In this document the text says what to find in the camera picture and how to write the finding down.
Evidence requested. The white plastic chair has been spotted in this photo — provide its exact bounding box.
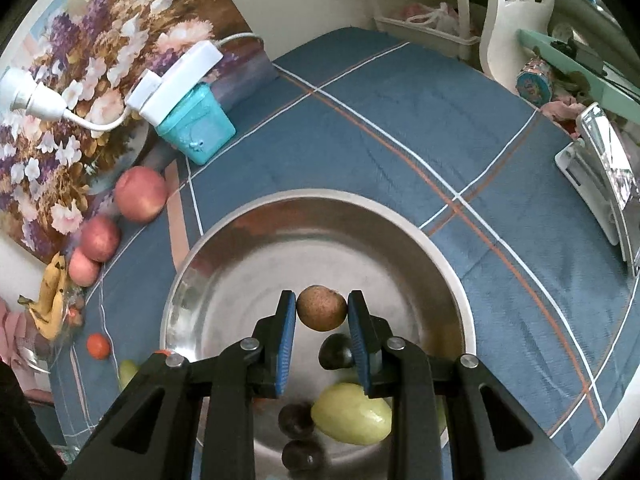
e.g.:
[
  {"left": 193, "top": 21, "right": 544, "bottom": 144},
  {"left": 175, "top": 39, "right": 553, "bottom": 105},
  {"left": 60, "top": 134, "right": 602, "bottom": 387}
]
[{"left": 477, "top": 0, "right": 556, "bottom": 93}]

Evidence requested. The stainless steel basin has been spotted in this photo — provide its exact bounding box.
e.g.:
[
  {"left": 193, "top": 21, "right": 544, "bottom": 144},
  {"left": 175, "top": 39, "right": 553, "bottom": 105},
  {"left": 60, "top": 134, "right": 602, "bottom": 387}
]
[{"left": 159, "top": 189, "right": 476, "bottom": 480}]

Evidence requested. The brown kiwi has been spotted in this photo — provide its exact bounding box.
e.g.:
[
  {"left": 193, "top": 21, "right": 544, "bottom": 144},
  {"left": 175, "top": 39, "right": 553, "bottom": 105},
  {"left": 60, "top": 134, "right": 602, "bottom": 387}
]
[{"left": 296, "top": 285, "right": 348, "bottom": 332}]

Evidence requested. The bunch of yellow bananas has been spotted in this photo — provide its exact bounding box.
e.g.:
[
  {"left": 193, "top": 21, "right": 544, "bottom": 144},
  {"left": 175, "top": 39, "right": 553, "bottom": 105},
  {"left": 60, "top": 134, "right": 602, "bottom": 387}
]
[{"left": 17, "top": 252, "right": 68, "bottom": 342}]

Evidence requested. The large red apple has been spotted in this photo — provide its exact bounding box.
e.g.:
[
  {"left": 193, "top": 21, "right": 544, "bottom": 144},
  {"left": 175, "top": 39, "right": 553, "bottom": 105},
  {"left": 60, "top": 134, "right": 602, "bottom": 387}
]
[{"left": 114, "top": 166, "right": 169, "bottom": 223}]

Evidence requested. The pink bouquet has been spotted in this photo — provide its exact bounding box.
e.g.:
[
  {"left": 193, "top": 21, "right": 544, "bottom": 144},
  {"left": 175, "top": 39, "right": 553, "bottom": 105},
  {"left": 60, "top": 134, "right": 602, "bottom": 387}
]
[{"left": 0, "top": 297, "right": 41, "bottom": 391}]

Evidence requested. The teal plastic box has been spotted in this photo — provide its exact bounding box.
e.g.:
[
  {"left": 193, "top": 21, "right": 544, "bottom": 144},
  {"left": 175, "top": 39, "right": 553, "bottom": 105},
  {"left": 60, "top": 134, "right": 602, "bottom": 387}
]
[{"left": 155, "top": 82, "right": 237, "bottom": 166}]

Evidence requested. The glass bowl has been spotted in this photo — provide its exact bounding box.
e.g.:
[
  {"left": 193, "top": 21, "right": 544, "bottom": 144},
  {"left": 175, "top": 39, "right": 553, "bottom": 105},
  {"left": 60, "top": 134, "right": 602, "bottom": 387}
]
[{"left": 20, "top": 285, "right": 88, "bottom": 373}]

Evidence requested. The patterned round tin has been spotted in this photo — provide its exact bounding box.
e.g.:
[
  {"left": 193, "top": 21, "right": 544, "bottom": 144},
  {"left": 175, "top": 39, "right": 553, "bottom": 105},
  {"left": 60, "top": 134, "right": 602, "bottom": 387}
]
[{"left": 515, "top": 57, "right": 555, "bottom": 108}]

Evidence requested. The white shelf rack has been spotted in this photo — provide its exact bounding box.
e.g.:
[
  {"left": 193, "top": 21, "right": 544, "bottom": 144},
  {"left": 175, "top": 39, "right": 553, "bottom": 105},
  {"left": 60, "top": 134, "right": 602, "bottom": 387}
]
[{"left": 357, "top": 0, "right": 483, "bottom": 61}]

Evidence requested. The white power strip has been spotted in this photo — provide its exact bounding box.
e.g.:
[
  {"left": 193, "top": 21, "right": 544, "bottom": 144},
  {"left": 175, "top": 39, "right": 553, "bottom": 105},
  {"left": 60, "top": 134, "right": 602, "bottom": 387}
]
[{"left": 140, "top": 41, "right": 224, "bottom": 126}]

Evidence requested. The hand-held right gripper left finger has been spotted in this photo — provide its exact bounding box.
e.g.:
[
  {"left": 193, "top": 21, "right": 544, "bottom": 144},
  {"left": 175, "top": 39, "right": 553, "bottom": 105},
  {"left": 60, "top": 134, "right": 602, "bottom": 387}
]
[{"left": 65, "top": 290, "right": 297, "bottom": 480}]

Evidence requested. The teal board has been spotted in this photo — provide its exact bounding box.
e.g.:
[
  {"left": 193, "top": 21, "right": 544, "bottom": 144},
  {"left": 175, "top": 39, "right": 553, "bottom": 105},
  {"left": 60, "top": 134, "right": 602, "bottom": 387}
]
[{"left": 517, "top": 27, "right": 640, "bottom": 123}]

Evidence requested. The pink apple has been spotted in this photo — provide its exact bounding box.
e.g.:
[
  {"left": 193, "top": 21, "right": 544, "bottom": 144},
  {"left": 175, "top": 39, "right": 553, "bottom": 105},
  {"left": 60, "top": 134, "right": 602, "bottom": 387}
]
[{"left": 68, "top": 247, "right": 102, "bottom": 288}]

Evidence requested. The white phone stand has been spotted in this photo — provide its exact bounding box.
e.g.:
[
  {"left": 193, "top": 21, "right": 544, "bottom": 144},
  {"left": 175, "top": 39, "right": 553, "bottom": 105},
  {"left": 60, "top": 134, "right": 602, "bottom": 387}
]
[{"left": 554, "top": 140, "right": 640, "bottom": 278}]

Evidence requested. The flower painting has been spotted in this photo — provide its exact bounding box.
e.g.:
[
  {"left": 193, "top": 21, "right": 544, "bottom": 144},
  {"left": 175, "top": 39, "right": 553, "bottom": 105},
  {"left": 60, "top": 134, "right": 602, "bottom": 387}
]
[{"left": 0, "top": 0, "right": 278, "bottom": 263}]

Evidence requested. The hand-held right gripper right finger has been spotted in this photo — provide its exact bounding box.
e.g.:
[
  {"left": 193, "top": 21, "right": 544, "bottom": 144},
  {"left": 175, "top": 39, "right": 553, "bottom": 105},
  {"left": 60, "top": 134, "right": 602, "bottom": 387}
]
[{"left": 347, "top": 290, "right": 583, "bottom": 480}]

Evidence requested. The pink plastic bag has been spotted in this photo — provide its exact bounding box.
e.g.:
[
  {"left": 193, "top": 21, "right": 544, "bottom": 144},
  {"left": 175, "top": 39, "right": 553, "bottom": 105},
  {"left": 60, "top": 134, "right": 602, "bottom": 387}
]
[{"left": 395, "top": 2, "right": 466, "bottom": 36}]

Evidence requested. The pink cloth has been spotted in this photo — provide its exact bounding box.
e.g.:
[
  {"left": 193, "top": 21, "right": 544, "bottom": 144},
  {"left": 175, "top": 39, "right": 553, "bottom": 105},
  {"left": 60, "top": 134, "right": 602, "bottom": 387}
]
[{"left": 542, "top": 100, "right": 583, "bottom": 133}]

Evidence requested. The white gooseneck lamp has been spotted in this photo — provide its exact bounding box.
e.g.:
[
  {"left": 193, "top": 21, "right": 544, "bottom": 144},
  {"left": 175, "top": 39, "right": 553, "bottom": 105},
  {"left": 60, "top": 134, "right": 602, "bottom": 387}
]
[{"left": 0, "top": 67, "right": 163, "bottom": 138}]

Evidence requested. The white cable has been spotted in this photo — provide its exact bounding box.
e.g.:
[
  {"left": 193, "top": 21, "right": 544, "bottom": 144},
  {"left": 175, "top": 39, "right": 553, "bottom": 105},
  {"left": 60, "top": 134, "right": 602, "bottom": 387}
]
[{"left": 215, "top": 32, "right": 266, "bottom": 53}]

